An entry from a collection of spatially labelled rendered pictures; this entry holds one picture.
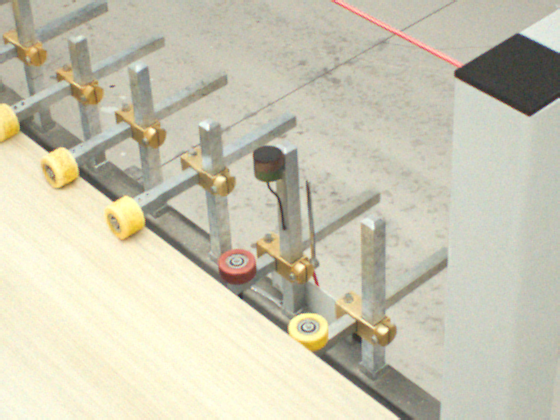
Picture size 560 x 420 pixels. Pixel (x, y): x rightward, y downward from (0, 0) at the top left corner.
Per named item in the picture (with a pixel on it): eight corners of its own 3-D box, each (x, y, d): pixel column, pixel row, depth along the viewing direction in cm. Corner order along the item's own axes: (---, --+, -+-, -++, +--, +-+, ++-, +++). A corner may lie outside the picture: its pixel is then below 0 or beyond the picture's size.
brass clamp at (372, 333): (354, 305, 288) (353, 288, 284) (399, 337, 279) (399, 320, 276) (333, 320, 285) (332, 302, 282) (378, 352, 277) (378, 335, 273)
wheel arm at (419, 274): (442, 258, 297) (443, 244, 294) (453, 266, 295) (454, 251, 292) (297, 359, 276) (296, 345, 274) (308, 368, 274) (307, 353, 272)
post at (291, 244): (295, 306, 305) (285, 136, 274) (306, 314, 303) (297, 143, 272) (283, 314, 304) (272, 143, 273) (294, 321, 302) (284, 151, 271)
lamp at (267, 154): (275, 222, 287) (269, 141, 273) (292, 234, 284) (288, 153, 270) (254, 235, 285) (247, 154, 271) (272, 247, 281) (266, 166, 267)
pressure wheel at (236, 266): (242, 280, 298) (238, 241, 291) (266, 298, 293) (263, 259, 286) (214, 298, 294) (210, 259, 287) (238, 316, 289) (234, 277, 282)
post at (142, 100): (160, 217, 338) (138, 56, 307) (169, 223, 336) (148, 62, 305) (149, 223, 336) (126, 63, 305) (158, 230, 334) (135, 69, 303)
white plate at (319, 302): (274, 284, 310) (271, 252, 304) (353, 342, 295) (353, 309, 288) (272, 285, 310) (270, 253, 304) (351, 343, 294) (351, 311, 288)
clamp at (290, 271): (273, 248, 302) (272, 230, 299) (315, 277, 294) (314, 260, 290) (254, 260, 299) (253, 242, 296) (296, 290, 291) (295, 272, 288)
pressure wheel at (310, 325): (290, 350, 281) (288, 311, 273) (329, 349, 280) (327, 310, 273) (290, 379, 275) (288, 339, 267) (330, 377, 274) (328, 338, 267)
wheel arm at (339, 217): (370, 198, 312) (370, 184, 310) (381, 205, 310) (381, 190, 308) (227, 290, 292) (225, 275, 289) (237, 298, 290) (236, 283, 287)
